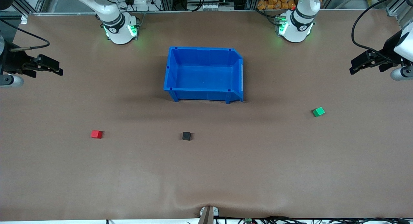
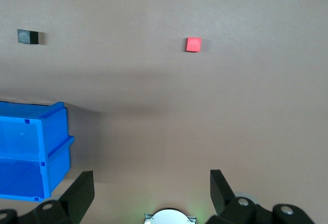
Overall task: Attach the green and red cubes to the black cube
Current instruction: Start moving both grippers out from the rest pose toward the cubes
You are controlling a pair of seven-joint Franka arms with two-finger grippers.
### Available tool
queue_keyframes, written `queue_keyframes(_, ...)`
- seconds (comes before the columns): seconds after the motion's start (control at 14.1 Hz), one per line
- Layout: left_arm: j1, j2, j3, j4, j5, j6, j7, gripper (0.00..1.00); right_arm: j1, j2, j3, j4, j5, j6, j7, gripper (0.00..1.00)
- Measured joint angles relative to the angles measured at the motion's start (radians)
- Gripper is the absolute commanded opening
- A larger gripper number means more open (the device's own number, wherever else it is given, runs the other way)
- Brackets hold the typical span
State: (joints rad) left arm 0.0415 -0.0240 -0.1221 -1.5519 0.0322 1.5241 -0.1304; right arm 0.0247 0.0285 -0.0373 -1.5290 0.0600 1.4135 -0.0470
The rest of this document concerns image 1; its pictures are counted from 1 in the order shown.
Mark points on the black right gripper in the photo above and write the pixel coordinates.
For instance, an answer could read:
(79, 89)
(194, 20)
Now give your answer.
(12, 61)

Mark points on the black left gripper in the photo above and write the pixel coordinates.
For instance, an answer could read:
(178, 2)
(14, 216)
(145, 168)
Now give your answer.
(388, 52)

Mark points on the green cube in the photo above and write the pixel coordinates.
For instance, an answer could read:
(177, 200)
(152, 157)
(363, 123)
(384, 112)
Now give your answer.
(318, 112)

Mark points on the red cube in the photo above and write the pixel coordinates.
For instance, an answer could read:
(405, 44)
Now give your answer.
(96, 134)

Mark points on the black cube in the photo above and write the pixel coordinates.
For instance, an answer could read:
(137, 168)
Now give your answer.
(186, 136)

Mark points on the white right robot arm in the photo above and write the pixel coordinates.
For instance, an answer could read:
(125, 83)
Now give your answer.
(116, 27)

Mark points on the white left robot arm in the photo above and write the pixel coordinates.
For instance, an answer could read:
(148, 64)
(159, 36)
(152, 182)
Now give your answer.
(297, 27)

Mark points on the orange packets pile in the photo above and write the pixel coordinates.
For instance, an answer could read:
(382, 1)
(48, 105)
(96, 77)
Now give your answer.
(276, 1)

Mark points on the white power strip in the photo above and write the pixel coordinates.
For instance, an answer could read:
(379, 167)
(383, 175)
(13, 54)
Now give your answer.
(142, 0)

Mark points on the blue plastic storage bin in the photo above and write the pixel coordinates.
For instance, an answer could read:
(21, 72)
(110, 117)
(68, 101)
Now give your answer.
(205, 75)

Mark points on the brown table mat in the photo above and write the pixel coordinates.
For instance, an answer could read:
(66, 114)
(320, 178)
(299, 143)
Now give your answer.
(206, 172)

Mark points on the small green connector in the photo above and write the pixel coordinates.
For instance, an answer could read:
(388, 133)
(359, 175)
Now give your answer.
(248, 221)

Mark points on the small white bracket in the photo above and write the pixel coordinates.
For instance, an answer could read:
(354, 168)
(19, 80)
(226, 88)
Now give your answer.
(24, 20)

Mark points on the aluminium frame profile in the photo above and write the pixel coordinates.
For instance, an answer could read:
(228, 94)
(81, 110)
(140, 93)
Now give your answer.
(398, 9)
(164, 0)
(30, 1)

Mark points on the camera mount post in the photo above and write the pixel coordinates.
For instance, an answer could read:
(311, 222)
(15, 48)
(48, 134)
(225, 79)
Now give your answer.
(208, 215)

